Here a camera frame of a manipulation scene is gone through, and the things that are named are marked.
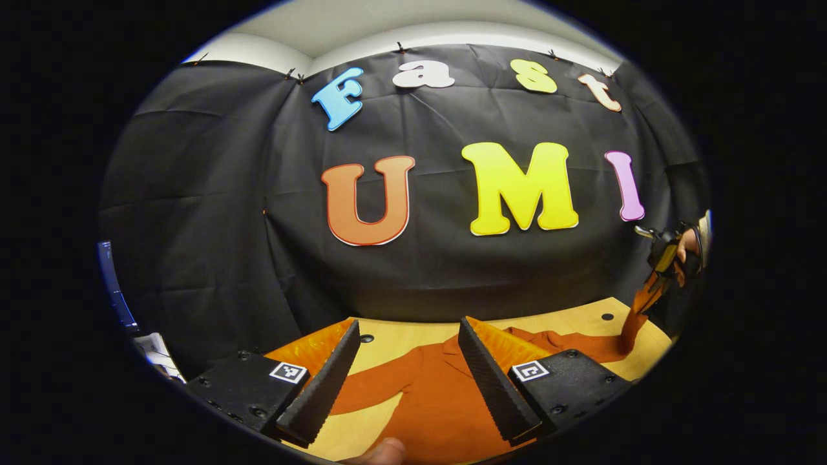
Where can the black backdrop cloth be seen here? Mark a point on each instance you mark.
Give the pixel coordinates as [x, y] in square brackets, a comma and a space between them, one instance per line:
[258, 161]

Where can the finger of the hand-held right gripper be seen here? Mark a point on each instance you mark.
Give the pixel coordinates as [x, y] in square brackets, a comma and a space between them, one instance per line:
[663, 258]

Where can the blue board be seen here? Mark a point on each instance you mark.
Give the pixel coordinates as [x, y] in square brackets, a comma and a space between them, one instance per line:
[115, 287]

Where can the white printed papers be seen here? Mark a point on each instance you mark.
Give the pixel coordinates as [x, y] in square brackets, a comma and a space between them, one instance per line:
[155, 349]

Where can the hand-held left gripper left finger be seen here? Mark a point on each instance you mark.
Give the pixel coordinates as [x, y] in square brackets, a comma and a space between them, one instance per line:
[326, 381]

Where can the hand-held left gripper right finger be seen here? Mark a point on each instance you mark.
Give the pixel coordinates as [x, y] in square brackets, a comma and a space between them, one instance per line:
[491, 381]

